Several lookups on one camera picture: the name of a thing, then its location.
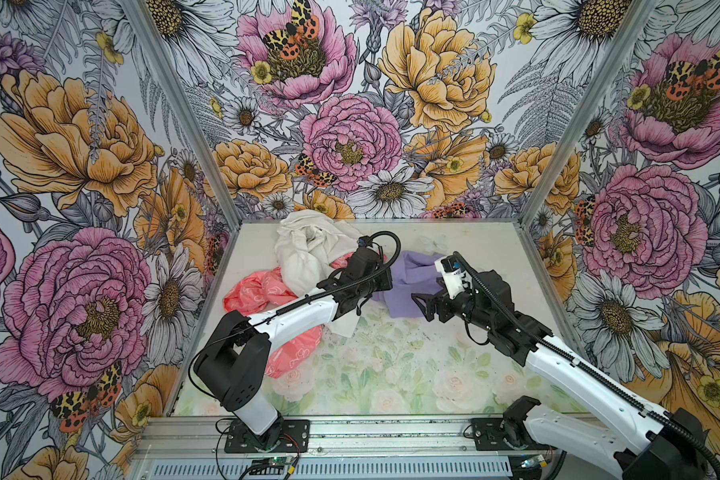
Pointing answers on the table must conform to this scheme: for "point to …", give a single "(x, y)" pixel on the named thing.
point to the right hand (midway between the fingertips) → (426, 297)
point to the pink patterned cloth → (262, 291)
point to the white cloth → (307, 243)
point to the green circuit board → (273, 461)
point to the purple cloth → (412, 273)
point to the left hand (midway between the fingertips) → (389, 278)
